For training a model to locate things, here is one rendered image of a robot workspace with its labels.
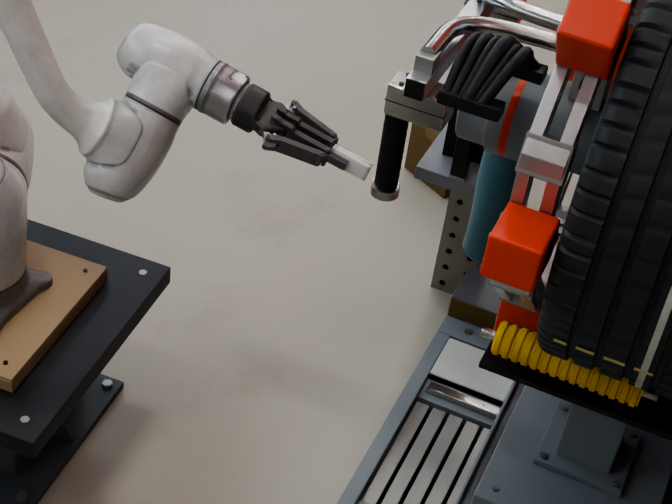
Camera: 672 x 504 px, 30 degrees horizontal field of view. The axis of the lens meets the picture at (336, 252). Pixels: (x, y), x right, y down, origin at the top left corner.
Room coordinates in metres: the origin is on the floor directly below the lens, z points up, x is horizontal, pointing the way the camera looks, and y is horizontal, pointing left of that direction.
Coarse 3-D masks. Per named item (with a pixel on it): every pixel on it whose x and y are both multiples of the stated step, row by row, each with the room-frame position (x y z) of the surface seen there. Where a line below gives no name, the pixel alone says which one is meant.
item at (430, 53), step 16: (464, 16) 1.63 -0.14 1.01; (480, 16) 1.64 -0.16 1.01; (448, 32) 1.58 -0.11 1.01; (464, 32) 1.61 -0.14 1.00; (496, 32) 1.62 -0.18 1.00; (512, 32) 1.62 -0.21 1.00; (528, 32) 1.62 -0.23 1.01; (544, 32) 1.62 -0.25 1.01; (432, 48) 1.53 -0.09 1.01; (544, 48) 1.61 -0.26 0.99; (416, 64) 1.51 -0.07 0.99; (432, 64) 1.51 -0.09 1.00
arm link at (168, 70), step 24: (144, 24) 1.76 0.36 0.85; (120, 48) 1.73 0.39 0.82; (144, 48) 1.72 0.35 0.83; (168, 48) 1.72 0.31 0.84; (192, 48) 1.73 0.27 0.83; (144, 72) 1.69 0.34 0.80; (168, 72) 1.69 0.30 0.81; (192, 72) 1.70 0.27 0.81; (144, 96) 1.67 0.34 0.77; (168, 96) 1.67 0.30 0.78; (192, 96) 1.69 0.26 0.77
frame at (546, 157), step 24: (624, 0) 1.53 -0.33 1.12; (552, 72) 1.45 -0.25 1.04; (552, 96) 1.43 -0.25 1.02; (552, 120) 1.44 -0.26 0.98; (576, 120) 1.40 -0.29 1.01; (528, 144) 1.38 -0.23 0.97; (552, 144) 1.38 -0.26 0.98; (576, 144) 1.39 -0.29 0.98; (528, 168) 1.37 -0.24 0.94; (552, 168) 1.36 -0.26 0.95; (528, 192) 1.40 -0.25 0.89; (552, 192) 1.36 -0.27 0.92; (504, 288) 1.38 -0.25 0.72
